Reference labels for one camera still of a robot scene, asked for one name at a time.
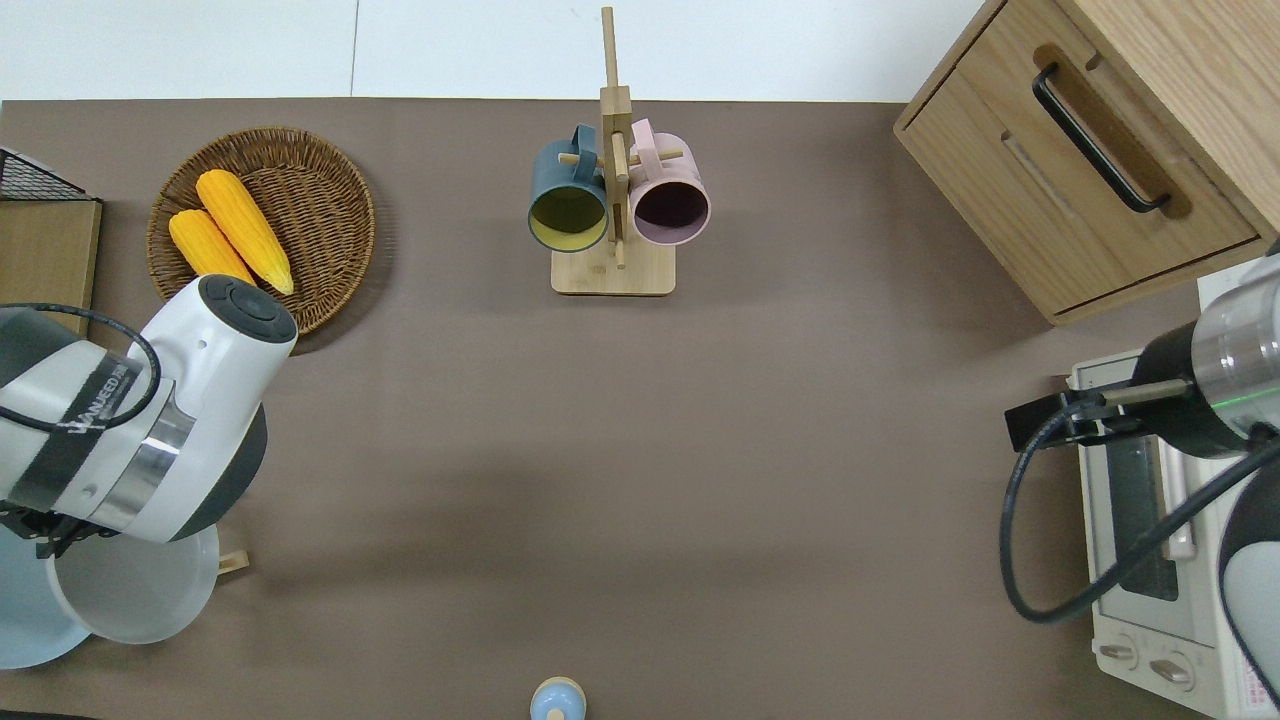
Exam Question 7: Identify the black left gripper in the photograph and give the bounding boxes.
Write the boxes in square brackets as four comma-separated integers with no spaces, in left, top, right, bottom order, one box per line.
[0,502,97,559]

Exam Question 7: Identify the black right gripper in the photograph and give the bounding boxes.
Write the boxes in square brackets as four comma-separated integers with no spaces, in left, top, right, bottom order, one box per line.
[1004,388,1143,454]

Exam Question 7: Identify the gray round plate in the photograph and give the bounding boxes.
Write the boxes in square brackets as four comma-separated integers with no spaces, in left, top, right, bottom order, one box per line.
[45,521,221,646]

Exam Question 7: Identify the light blue round plate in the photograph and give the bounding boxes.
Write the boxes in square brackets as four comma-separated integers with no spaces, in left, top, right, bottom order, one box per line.
[0,528,93,670]

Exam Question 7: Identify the white toaster oven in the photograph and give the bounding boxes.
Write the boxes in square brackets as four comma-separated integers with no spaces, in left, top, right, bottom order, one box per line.
[1067,349,1263,720]

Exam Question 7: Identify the wooden shelf board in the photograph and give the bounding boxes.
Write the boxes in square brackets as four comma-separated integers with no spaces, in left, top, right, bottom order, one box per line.
[0,198,104,339]

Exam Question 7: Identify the wooden drawer cabinet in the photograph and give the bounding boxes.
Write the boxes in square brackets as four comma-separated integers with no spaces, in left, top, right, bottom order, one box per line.
[893,0,1280,327]

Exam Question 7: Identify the yellow corn cob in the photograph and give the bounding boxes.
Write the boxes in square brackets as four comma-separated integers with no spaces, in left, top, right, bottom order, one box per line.
[168,208,257,288]
[195,169,296,297]

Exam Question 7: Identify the brown wicker basket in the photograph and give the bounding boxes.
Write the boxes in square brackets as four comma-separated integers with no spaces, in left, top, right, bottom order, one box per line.
[147,126,377,337]

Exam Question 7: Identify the pink mug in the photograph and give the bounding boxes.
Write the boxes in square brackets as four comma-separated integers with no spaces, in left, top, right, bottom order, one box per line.
[627,118,712,247]

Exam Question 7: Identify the wooden mug tree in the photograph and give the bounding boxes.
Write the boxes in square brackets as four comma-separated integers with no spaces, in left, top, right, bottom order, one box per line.
[551,6,686,297]

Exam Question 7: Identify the dark blue mug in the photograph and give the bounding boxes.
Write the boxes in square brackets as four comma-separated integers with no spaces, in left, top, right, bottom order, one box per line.
[527,124,610,254]

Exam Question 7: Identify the light blue bottle cap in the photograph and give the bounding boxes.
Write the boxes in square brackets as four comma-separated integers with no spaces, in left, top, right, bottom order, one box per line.
[529,676,587,720]

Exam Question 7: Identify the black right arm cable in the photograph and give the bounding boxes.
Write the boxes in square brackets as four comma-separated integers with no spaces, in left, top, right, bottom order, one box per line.
[999,404,1280,625]

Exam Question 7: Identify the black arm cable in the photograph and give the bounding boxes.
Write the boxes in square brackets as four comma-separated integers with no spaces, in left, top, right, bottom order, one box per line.
[0,303,163,435]
[999,404,1280,625]

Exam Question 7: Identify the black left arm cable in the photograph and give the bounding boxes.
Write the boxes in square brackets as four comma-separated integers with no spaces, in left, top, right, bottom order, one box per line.
[0,303,163,435]

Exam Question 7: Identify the black cabinet handle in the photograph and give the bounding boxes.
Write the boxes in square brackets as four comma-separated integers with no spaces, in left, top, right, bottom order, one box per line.
[1032,63,1172,215]

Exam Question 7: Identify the black wire basket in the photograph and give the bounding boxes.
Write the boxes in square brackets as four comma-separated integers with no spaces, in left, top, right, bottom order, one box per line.
[0,147,77,202]

